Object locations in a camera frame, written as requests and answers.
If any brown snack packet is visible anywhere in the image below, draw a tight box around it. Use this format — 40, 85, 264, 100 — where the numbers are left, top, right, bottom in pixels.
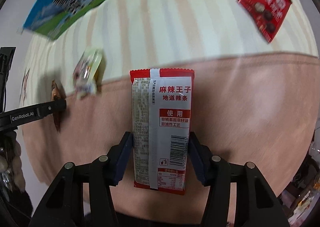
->
51, 80, 66, 132

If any clear small candy packet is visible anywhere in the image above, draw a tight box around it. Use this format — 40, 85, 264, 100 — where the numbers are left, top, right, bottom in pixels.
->
73, 48, 103, 99

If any red white spicy strip packet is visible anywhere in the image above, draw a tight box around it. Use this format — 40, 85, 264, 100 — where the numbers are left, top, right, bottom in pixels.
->
130, 68, 194, 195

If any red triangular snack packet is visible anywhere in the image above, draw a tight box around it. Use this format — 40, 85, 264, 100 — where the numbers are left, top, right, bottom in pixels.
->
237, 0, 292, 44

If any cat print cushion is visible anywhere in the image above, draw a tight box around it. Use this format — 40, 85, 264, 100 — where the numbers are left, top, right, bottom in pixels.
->
20, 69, 30, 106

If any striped cream blanket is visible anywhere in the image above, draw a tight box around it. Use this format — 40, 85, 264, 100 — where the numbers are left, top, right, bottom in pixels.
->
24, 0, 318, 106

